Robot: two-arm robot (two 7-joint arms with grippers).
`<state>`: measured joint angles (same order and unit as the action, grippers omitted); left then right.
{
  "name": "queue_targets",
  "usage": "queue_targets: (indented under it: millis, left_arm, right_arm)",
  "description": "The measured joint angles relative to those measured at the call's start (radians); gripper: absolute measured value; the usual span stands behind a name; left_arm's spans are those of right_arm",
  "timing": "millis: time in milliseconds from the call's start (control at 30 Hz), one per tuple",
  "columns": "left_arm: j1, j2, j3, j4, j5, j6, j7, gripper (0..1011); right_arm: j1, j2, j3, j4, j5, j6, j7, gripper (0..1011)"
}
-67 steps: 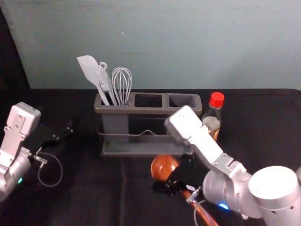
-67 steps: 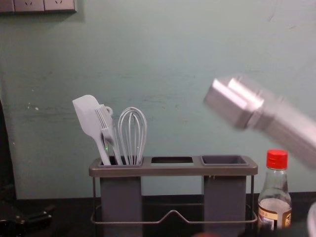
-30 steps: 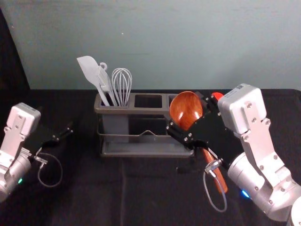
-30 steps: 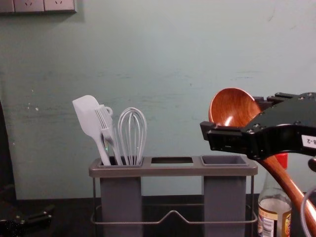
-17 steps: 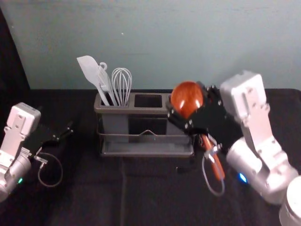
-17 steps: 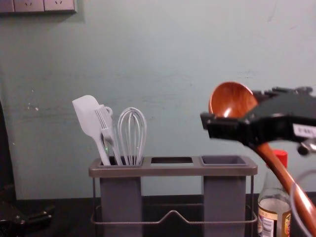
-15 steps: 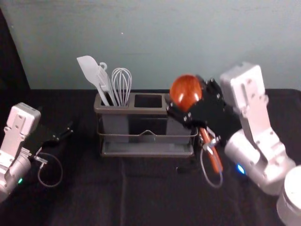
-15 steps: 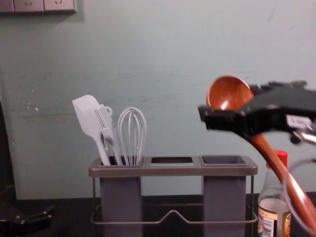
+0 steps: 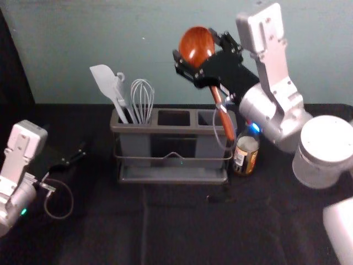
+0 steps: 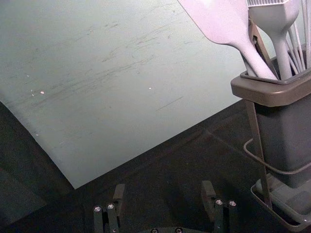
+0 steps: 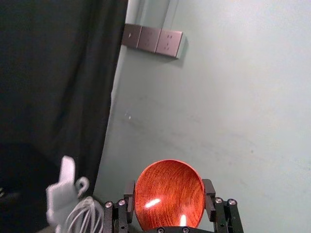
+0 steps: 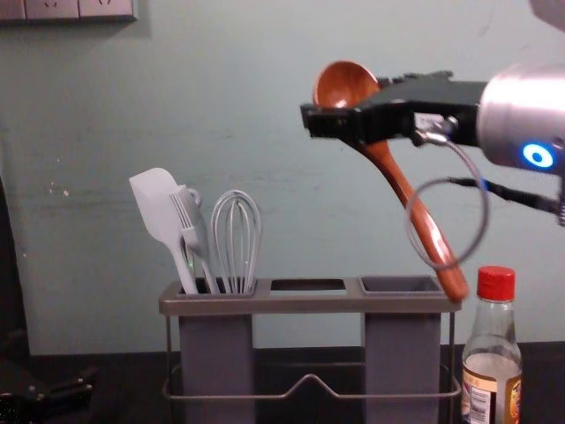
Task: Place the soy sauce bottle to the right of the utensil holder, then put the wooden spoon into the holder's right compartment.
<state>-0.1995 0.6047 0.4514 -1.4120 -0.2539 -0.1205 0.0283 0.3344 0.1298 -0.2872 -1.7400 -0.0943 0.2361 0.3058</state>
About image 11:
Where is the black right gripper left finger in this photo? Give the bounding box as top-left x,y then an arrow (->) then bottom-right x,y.
104,181 -> 136,233

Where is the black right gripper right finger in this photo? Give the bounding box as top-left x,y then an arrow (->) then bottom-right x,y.
202,179 -> 244,233

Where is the red wooden spoon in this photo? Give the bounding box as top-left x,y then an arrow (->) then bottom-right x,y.
134,159 -> 207,232

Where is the white plastic piece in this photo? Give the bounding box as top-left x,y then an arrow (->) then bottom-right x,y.
46,155 -> 90,227

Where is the black cloth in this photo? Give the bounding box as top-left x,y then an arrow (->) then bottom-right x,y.
0,0 -> 129,233

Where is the white wire whisk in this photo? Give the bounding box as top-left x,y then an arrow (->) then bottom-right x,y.
55,196 -> 105,233

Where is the grey wall socket plate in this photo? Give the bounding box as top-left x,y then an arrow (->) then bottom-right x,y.
155,29 -> 188,60
137,26 -> 162,53

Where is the grey wall switch plate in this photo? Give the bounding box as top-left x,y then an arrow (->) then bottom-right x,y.
121,23 -> 142,49

